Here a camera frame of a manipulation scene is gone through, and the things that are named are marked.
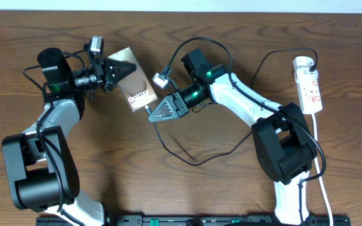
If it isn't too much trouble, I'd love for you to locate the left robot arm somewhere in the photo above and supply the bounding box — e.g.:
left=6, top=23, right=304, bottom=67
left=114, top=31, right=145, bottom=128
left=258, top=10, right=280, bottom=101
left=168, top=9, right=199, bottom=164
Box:
left=1, top=47, right=136, bottom=225

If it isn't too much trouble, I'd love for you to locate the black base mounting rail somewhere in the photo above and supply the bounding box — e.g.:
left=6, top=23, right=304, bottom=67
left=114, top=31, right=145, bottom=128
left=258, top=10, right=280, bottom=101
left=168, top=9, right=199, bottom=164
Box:
left=35, top=215, right=351, bottom=226

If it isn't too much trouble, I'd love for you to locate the white charger adapter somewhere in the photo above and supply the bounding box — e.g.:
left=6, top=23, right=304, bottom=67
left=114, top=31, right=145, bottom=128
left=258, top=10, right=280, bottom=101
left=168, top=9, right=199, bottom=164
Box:
left=293, top=56, right=314, bottom=70

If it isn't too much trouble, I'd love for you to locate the black camera cable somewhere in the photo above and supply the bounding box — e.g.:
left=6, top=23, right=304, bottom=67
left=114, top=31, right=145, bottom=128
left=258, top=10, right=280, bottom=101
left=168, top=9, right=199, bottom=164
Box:
left=22, top=50, right=87, bottom=226
left=162, top=36, right=327, bottom=226

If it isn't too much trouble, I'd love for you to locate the black left camera cable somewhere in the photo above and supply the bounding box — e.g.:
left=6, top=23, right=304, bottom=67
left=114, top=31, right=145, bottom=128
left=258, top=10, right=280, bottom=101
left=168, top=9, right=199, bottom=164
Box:
left=22, top=50, right=87, bottom=226

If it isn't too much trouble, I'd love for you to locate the black right camera cable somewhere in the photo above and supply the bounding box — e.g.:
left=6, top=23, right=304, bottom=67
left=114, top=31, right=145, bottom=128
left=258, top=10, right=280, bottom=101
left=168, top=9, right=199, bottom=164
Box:
left=162, top=36, right=327, bottom=226

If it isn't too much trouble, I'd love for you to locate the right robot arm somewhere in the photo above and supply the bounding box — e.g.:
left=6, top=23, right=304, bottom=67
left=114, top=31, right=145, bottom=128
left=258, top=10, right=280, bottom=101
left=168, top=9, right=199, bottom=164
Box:
left=148, top=49, right=319, bottom=225

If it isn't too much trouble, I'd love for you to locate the bronze Galaxy smartphone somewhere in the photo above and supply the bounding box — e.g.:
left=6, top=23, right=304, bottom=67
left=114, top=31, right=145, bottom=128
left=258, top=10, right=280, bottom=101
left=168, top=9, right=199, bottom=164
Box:
left=108, top=47, right=158, bottom=112

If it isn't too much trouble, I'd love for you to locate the black charging cable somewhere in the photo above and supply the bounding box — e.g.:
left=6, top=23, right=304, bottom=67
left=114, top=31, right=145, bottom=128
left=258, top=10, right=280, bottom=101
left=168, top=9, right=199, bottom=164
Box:
left=144, top=47, right=319, bottom=167

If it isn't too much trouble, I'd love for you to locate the white power strip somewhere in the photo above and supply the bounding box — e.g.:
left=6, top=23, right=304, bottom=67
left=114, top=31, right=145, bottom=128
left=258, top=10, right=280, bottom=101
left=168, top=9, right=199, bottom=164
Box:
left=294, top=67, right=322, bottom=114

